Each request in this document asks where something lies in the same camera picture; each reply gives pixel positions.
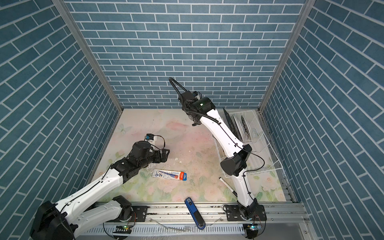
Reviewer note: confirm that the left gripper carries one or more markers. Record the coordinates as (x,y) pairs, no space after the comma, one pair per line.
(158,159)

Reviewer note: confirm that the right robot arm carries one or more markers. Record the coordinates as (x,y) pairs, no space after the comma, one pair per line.
(203,111)

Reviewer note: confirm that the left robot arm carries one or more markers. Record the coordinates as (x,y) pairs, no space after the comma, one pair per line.
(50,224)

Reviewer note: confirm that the blue white pen box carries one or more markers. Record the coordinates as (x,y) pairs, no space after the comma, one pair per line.
(169,175)

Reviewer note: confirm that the blue black stapler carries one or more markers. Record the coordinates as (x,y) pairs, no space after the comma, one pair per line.
(196,215)

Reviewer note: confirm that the black white marker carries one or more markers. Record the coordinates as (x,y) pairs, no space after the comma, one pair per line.
(228,186)

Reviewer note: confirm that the black square plate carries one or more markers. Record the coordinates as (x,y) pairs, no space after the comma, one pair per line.
(231,125)

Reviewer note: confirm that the white round plate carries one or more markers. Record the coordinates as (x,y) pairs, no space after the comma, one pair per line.
(240,128)

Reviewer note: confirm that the black patterned round plate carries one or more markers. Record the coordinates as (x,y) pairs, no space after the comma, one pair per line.
(247,131)

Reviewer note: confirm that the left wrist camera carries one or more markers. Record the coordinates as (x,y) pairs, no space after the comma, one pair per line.
(150,138)

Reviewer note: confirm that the aluminium mounting rail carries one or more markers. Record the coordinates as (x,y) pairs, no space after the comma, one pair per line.
(178,214)

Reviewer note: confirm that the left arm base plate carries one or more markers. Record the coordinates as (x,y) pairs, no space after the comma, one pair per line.
(138,213)

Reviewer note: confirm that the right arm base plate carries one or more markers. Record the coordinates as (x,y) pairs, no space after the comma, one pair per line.
(235,213)

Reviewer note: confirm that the white slotted cable duct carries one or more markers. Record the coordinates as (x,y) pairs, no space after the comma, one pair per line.
(167,230)

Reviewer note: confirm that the white wire dish rack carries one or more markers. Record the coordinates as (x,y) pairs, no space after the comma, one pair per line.
(263,160)

